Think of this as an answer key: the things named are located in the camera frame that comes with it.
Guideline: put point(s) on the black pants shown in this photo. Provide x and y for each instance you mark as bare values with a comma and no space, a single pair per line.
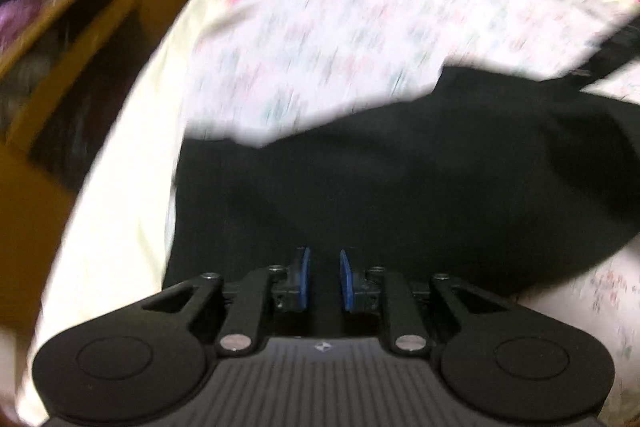
400,167

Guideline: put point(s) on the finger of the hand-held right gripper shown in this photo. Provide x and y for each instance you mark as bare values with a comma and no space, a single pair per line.
615,52

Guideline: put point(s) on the purple cloth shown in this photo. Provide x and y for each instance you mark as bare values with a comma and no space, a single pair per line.
20,14

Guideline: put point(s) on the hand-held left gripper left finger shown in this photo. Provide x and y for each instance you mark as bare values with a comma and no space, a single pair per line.
301,281

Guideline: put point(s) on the cartoon printed blanket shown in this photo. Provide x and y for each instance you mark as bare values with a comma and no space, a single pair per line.
125,232

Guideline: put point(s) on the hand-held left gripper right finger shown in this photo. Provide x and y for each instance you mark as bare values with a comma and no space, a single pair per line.
346,283

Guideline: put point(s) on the wooden cabinet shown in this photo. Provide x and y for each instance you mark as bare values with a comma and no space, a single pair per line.
30,232

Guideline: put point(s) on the white floral bed sheet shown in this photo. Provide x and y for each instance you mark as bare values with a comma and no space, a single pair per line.
325,57

